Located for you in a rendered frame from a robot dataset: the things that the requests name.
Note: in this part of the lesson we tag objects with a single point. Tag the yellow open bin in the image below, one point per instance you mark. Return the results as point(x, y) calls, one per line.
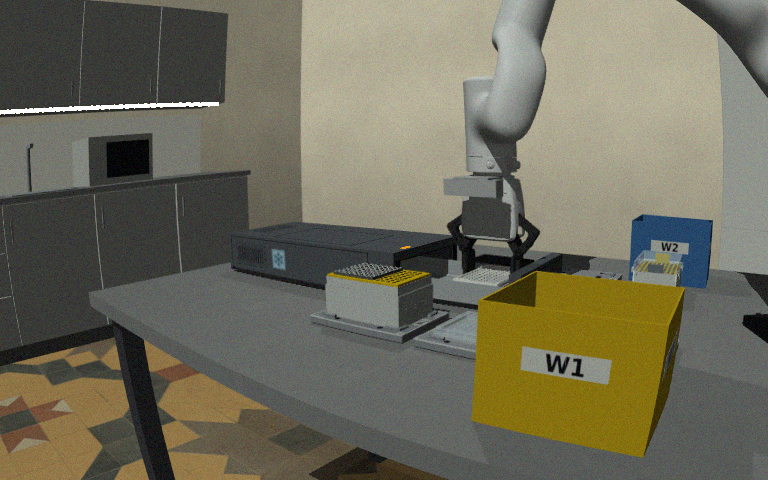
point(595, 381)

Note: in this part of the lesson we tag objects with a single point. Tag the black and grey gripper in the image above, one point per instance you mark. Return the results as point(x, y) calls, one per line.
point(490, 219)

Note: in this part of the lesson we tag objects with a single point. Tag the blue open-top bin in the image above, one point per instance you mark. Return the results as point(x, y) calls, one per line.
point(694, 242)

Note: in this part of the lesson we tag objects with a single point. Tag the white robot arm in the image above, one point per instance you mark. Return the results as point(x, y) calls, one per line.
point(511, 106)

